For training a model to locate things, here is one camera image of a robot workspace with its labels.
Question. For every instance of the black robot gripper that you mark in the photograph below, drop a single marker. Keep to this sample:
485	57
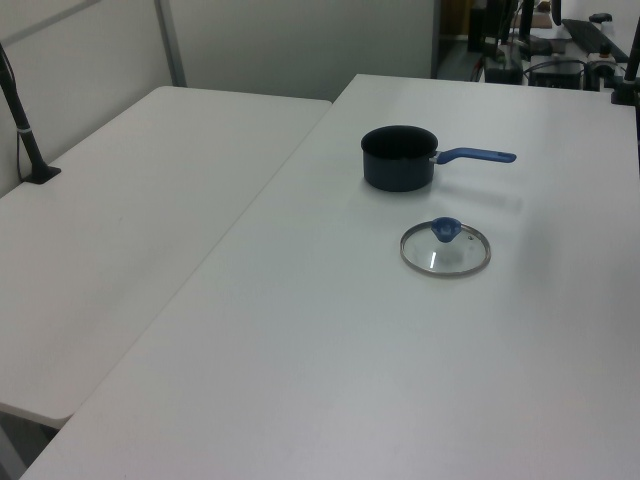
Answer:
496	20

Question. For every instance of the glass lid blue knob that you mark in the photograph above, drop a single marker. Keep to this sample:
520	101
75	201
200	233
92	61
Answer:
445	250

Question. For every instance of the black computer case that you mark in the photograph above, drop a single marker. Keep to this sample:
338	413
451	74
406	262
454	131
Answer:
504	71

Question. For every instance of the tall black box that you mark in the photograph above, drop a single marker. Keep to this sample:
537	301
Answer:
476	27

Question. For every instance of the black monitor stand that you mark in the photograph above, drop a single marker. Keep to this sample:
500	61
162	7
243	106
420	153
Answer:
526	30

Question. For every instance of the black electronics box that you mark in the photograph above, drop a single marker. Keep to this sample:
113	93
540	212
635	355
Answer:
556	75

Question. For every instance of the black keyboard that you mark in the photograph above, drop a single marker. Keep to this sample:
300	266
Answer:
592	36

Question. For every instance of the white and orange device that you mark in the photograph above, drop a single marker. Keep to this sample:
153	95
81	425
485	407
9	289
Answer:
604	62

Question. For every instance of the black pole with table clamp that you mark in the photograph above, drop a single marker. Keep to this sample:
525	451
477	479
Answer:
631	60

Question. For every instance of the black camera pole with base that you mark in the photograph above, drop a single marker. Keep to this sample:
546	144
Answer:
24	132

